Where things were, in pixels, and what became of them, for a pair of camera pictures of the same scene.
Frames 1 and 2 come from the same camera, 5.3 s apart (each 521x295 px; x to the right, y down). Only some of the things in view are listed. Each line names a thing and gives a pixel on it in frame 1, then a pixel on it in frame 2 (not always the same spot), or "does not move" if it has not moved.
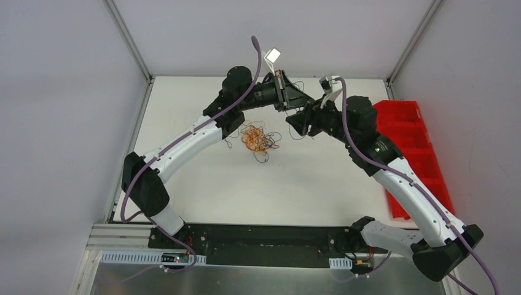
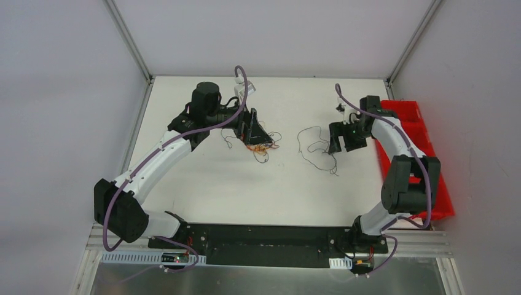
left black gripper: x=281 y=94 → x=246 y=123
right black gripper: x=308 y=120 → x=348 y=137
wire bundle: x=231 y=145 does not move
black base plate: x=265 y=245 does not move
